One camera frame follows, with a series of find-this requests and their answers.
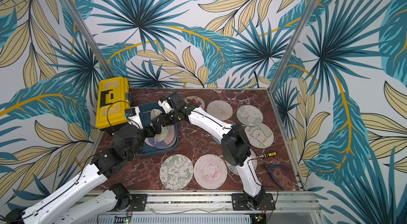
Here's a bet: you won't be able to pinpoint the green outline bear coaster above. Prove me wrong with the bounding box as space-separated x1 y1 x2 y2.
150 109 169 145

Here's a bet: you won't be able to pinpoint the blue handled pliers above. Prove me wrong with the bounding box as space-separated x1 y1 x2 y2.
262 161 291 190

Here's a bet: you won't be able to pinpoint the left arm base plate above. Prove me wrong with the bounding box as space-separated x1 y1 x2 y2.
109 194 147 213

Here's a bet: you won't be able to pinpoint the dark blue bunny coaster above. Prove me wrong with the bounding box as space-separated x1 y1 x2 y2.
145 125 177 149

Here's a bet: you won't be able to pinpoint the yellow plastic toolbox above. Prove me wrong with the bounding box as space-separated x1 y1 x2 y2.
95 77 131 135

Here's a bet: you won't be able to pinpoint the silver aluminium corner post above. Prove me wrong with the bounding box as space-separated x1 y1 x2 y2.
268 0 319 95

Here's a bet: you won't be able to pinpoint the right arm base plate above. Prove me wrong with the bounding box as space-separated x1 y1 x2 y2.
231 193 276 211

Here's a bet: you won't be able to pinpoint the unicorn on moon coaster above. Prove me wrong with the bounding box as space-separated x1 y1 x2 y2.
207 100 233 121

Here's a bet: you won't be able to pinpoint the pink unicorn ring coaster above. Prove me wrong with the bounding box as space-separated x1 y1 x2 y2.
194 154 227 190

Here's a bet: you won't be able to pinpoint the floral rose coaster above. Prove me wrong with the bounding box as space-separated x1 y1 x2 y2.
183 96 205 110

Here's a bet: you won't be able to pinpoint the yellow black screwdriver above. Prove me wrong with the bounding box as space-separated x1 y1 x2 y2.
257 152 277 159

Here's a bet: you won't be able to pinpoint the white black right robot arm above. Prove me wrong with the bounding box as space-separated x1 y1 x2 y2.
158 93 266 210

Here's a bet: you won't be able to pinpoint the cream blue doodle coaster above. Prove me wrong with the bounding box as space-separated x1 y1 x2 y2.
225 149 258 175

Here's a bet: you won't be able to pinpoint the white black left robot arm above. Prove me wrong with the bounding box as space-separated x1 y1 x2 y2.
1 110 183 224

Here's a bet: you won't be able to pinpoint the aluminium front rail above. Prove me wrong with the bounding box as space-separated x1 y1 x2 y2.
47 190 323 216

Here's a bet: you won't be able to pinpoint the teal plastic storage box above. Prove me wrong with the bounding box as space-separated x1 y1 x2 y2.
128 102 179 157

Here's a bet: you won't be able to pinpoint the blue denim cartoon coaster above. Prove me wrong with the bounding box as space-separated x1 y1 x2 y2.
211 120 235 144

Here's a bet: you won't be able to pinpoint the silver aluminium left post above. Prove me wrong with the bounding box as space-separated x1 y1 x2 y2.
60 0 116 78

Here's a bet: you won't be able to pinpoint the green white flower coaster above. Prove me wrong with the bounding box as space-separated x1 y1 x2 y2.
160 154 194 190

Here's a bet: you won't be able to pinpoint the green bunny coaster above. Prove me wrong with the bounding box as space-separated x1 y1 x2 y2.
236 105 264 127

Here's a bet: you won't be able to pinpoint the cream cat flower coaster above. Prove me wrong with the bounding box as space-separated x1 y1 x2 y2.
245 123 275 149

